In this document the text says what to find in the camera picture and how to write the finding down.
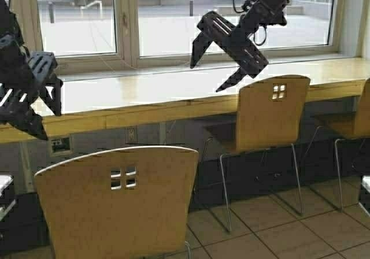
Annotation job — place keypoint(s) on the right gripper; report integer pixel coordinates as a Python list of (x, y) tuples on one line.
[(233, 40)]

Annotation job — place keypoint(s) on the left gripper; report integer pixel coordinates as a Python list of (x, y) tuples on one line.
[(24, 79)]

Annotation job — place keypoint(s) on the wooden chair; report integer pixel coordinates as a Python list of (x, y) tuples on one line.
[(129, 202), (349, 126), (268, 116)]

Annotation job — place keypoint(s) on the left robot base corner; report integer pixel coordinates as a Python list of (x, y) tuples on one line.
[(8, 197)]

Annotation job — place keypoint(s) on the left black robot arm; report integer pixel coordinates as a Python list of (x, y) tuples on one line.
[(9, 24)]

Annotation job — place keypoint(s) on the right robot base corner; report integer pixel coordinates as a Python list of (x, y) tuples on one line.
[(365, 187)]

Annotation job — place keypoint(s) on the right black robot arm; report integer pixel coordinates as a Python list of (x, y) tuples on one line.
[(276, 15)]

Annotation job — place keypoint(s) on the long wooden counter table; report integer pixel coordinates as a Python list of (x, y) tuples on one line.
[(126, 101)]

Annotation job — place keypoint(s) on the wall power outlet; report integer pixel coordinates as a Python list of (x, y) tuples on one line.
[(60, 146)]

